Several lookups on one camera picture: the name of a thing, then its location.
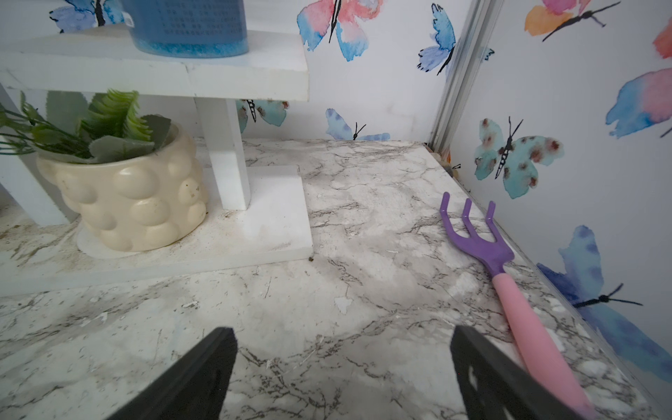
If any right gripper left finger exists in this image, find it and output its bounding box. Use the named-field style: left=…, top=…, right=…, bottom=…
left=110, top=327, right=238, bottom=419

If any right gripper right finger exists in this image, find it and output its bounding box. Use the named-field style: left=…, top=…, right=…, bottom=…
left=450, top=325, right=578, bottom=420

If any purple pink garden fork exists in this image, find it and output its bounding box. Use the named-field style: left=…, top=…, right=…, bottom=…
left=439, top=192, right=597, bottom=419

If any white tiered display stand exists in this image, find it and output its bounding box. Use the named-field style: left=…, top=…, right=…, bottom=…
left=1, top=24, right=313, bottom=296

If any shell planter with greenery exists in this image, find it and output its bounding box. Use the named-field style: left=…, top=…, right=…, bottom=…
left=1, top=89, right=208, bottom=252

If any blue lid jar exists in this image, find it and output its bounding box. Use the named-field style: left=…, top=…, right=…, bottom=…
left=122, top=0, right=249, bottom=59

